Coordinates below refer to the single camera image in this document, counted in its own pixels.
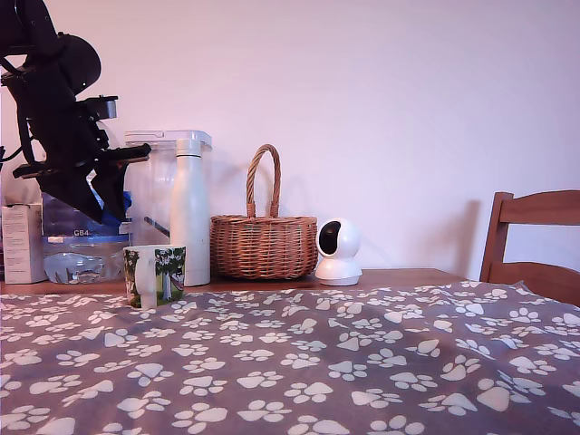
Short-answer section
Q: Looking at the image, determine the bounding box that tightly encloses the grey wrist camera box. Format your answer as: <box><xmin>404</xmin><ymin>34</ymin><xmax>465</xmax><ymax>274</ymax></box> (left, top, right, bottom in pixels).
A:
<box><xmin>74</xmin><ymin>94</ymin><xmax>121</xmax><ymax>122</ymax></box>

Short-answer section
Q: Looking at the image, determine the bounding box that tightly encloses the white metal bottle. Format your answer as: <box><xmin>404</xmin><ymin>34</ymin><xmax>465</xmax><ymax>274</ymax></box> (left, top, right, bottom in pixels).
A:
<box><xmin>169</xmin><ymin>138</ymin><xmax>212</xmax><ymax>288</ymax></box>

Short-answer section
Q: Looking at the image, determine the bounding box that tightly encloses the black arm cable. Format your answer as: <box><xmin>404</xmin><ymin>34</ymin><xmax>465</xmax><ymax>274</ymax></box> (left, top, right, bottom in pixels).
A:
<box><xmin>0</xmin><ymin>54</ymin><xmax>22</xmax><ymax>77</ymax></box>
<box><xmin>0</xmin><ymin>143</ymin><xmax>24</xmax><ymax>167</ymax></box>

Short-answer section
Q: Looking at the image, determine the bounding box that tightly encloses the clear lidded plastic container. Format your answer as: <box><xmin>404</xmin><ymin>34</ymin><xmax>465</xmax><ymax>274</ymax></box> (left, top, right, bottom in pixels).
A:
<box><xmin>122</xmin><ymin>130</ymin><xmax>215</xmax><ymax>249</ymax></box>

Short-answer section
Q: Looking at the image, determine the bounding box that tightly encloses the white mug with tree print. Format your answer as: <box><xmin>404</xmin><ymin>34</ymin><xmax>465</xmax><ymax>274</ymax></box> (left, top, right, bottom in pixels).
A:
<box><xmin>122</xmin><ymin>244</ymin><xmax>188</xmax><ymax>310</ymax></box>

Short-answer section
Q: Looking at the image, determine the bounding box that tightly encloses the grey paw print cloth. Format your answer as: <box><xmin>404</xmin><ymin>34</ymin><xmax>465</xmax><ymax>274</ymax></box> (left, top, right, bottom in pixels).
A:
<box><xmin>0</xmin><ymin>279</ymin><xmax>580</xmax><ymax>435</ymax></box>

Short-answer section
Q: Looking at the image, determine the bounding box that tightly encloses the small white round camera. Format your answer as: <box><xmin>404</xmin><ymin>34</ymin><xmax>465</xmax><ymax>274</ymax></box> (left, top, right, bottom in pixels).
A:
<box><xmin>314</xmin><ymin>217</ymin><xmax>364</xmax><ymax>287</ymax></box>

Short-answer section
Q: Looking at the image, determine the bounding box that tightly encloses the brown wooden chair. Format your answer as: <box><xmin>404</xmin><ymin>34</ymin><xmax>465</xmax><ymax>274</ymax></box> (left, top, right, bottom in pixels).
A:
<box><xmin>478</xmin><ymin>188</ymin><xmax>580</xmax><ymax>308</ymax></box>

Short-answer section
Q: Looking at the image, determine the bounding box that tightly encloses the brown wicker basket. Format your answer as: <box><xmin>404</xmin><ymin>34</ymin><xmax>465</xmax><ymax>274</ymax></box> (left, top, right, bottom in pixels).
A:
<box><xmin>208</xmin><ymin>143</ymin><xmax>320</xmax><ymax>280</ymax></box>

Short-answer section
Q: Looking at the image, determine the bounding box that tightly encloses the white printed cardboard box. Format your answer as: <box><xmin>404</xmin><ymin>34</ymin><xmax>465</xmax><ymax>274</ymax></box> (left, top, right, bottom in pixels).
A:
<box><xmin>0</xmin><ymin>202</ymin><xmax>47</xmax><ymax>285</ymax></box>

